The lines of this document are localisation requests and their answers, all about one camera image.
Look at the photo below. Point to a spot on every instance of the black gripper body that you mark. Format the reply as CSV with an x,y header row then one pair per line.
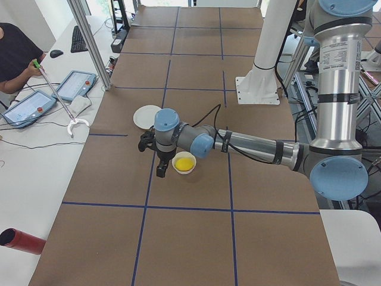
x,y
164,156

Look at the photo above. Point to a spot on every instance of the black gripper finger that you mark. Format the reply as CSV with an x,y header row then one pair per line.
x,y
160,170
164,168

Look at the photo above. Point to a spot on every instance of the yellow lemon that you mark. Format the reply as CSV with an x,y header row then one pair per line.
x,y
184,164

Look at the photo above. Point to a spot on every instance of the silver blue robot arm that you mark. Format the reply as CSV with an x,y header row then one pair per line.
x,y
332,160

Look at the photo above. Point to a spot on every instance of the white small bowl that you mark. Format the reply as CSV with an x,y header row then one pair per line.
x,y
181,155

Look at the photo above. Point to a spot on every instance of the white round plate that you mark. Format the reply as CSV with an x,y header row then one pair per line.
x,y
144,117

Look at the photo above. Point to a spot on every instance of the white cloth rag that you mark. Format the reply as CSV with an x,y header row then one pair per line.
x,y
78,105

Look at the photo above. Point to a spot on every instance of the far blue teach pendant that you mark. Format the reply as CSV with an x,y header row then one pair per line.
x,y
77,83

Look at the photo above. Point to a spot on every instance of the blue teach pendant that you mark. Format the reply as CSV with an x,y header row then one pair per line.
x,y
28,110
77,83

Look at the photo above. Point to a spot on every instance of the near blue teach pendant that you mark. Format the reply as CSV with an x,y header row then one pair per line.
x,y
28,110

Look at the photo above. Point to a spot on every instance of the black keyboard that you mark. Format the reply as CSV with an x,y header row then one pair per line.
x,y
78,43

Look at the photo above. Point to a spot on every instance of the black computer mouse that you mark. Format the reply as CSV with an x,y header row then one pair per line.
x,y
55,53

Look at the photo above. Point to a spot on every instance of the red cylinder tube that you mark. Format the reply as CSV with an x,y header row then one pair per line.
x,y
18,240

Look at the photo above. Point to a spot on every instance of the person in black shirt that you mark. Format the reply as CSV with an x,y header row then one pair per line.
x,y
18,53

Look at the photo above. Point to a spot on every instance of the white pedestal column base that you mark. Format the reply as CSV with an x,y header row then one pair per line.
x,y
259,86

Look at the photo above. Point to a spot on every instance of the aluminium frame post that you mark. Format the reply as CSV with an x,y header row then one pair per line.
x,y
81,20

